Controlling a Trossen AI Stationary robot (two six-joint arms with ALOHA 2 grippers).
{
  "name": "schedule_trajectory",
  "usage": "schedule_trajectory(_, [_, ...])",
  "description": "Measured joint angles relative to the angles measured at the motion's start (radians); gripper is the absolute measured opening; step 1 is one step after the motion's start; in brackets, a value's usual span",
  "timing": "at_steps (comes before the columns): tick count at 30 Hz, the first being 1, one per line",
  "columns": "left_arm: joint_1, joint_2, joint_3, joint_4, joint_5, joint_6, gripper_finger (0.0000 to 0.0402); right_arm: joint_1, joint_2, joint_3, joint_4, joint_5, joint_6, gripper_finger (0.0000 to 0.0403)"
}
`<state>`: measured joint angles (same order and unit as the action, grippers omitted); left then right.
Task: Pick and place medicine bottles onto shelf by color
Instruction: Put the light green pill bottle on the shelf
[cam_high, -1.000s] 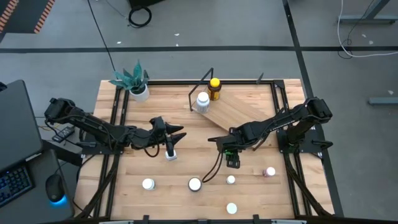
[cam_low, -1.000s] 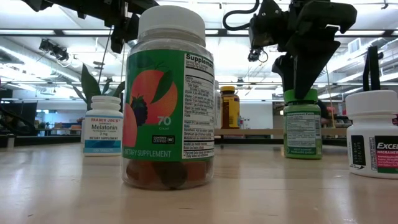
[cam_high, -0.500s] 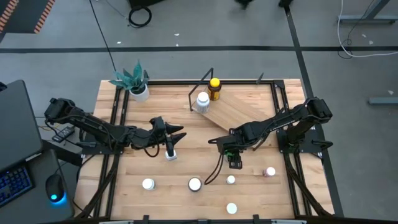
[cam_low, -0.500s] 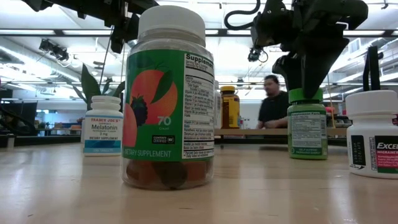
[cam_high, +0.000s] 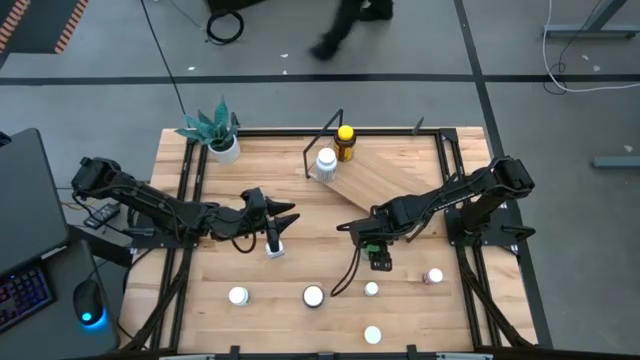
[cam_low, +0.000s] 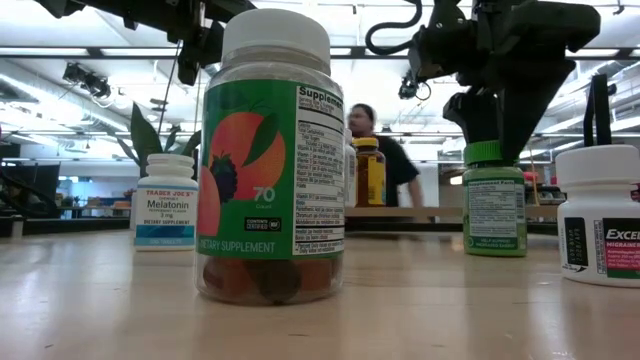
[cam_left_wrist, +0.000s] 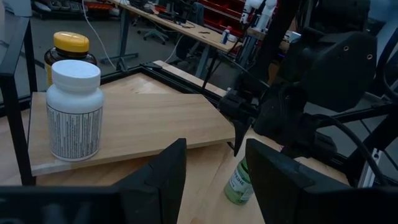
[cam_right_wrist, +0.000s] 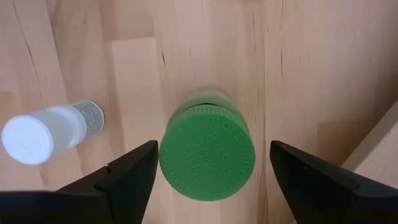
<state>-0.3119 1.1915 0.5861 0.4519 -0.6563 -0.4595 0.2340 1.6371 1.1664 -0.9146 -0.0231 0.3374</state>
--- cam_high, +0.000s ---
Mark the small white bottle red label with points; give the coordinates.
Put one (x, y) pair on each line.
(371, 288)

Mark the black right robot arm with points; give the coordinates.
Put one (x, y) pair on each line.
(450, 197)

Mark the white bottle fine-print label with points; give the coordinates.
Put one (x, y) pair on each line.
(239, 296)

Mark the dark grey desk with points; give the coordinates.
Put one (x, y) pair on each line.
(30, 200)

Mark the green plant in white pot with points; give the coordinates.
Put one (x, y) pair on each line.
(220, 135)

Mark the white melatonin bottle blue band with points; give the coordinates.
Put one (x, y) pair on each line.
(275, 253)

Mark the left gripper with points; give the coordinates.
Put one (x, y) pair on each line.
(250, 215)

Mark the black mat orange stripes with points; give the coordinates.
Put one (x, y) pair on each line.
(40, 25)

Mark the wooden shelf black metal legs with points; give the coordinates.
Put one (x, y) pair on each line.
(380, 172)

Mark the white capped medicine bottle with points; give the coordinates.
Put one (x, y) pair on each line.
(372, 335)

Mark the pink bottle white cap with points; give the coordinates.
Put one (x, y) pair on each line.
(434, 276)

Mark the person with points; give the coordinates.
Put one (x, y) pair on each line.
(345, 20)

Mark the black power adapter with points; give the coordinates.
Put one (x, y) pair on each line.
(101, 215)

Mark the green medicine bottle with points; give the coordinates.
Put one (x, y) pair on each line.
(369, 247)

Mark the amber bottle yellow cap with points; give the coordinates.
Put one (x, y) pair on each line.
(345, 140)

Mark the black backlit keyboard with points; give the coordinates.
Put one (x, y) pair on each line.
(20, 297)

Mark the large white medicine bottle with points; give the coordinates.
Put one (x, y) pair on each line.
(326, 165)

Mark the grey desk foot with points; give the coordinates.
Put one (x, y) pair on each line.
(617, 162)
(590, 31)

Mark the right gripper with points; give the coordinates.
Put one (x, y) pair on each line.
(380, 225)

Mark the black computer mouse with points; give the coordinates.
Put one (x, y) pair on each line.
(87, 300)

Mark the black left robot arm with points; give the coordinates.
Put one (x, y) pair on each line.
(150, 202)

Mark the black aluminium table frame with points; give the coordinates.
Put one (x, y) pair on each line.
(390, 132)

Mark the black box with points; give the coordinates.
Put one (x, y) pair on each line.
(230, 4)

